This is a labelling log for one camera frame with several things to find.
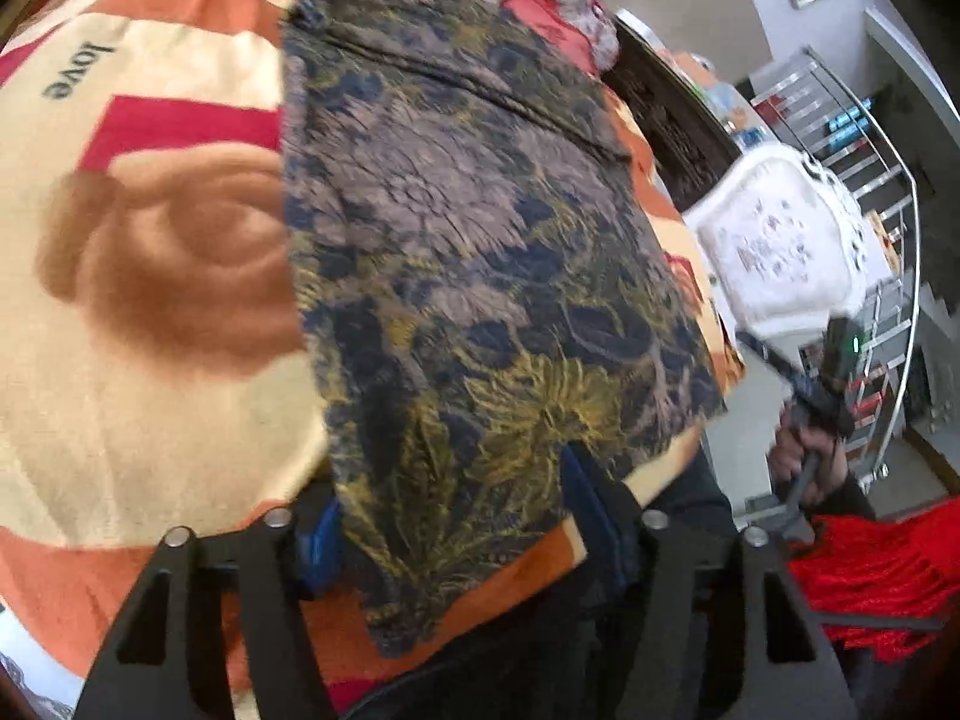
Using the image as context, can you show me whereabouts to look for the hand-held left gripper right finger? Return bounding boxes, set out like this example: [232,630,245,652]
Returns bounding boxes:
[559,441,860,720]

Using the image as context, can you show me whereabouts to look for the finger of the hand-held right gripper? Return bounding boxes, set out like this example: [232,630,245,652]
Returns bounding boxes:
[737,328,820,400]

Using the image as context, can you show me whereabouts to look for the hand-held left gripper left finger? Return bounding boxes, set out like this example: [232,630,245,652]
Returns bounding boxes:
[71,499,347,720]

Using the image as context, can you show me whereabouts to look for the dark floral patterned shirt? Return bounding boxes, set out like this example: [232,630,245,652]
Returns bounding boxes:
[281,0,730,662]

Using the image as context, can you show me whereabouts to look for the person's right hand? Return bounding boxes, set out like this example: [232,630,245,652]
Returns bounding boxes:
[769,403,850,505]

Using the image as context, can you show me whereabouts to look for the white ornate chair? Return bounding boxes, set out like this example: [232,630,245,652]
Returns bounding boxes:
[686,145,895,347]

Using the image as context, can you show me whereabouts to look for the dark pants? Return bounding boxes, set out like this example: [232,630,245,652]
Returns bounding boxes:
[330,450,751,720]

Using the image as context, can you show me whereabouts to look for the red knit sweater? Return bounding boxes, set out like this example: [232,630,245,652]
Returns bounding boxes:
[786,496,960,665]

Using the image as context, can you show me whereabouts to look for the dark carved wooden cabinet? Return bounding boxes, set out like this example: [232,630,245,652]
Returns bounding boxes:
[600,11,745,215]

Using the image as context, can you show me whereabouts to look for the orange red printed blanket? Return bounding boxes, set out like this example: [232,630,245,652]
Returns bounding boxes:
[0,0,751,720]

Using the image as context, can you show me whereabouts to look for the white flat box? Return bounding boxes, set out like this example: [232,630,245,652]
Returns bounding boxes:
[615,9,664,43]

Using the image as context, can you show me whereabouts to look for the red heart-shaped pillow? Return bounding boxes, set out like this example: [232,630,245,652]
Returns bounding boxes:
[501,0,602,77]

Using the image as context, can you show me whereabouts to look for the metal wire rack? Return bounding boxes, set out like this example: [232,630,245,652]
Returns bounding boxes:
[750,45,925,497]

